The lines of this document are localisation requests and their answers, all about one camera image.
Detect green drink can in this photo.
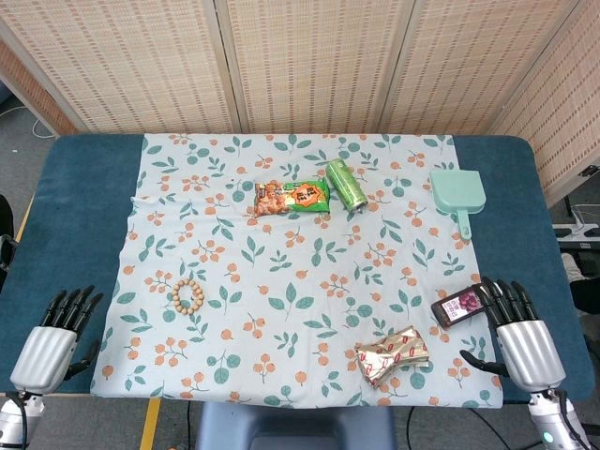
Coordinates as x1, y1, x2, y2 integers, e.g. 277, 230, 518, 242
324, 158, 368, 215

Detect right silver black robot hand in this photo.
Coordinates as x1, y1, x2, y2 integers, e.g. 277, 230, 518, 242
458, 276, 567, 391

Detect dark purple snack packet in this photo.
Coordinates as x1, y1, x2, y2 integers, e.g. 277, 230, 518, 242
430, 282, 491, 330

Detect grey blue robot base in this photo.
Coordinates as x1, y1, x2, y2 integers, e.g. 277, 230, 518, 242
194, 401, 398, 450

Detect green orange snack packet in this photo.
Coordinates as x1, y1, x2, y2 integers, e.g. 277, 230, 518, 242
253, 176, 332, 219

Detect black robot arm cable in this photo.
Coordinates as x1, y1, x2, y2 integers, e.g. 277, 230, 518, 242
3, 391, 30, 445

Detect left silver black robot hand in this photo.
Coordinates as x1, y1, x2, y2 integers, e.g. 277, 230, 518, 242
9, 284, 105, 393

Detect beige bamboo screen panel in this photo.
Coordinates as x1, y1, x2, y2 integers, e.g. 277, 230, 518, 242
378, 0, 585, 137
0, 0, 241, 136
489, 0, 600, 207
216, 0, 416, 136

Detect wooden bead bracelet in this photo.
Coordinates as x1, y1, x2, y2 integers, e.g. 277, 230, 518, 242
171, 277, 204, 316

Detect brownish bamboo screen panel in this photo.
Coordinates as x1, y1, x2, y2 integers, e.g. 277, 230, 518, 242
0, 39, 76, 137

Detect black chair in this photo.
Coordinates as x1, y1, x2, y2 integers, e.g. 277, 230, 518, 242
0, 194, 20, 292

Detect gold foil snack packet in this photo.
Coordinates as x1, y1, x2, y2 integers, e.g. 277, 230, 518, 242
354, 325, 431, 389

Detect floral leaf print tablecloth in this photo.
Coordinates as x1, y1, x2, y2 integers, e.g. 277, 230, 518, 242
88, 133, 505, 408

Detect white shoe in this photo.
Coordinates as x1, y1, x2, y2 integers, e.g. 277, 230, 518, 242
561, 251, 585, 285

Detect white floor cable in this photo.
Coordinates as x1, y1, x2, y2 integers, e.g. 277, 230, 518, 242
0, 105, 57, 140

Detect mint green plastic dustpan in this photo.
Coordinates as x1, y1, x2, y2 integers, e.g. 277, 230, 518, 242
428, 169, 487, 241

